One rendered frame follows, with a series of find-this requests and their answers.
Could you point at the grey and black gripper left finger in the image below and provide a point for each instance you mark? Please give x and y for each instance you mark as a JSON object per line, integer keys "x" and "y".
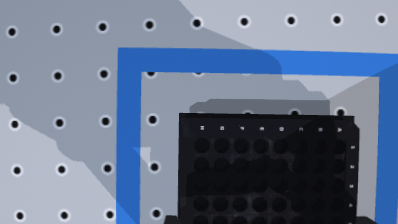
{"x": 172, "y": 219}

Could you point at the blue tape outline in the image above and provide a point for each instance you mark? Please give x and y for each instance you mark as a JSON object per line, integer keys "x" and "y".
{"x": 133, "y": 61}

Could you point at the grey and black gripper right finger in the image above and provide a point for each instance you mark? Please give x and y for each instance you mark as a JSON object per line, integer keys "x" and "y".
{"x": 364, "y": 220}

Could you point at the black well plate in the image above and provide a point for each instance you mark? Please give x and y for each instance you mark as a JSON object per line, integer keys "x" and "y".
{"x": 203, "y": 198}

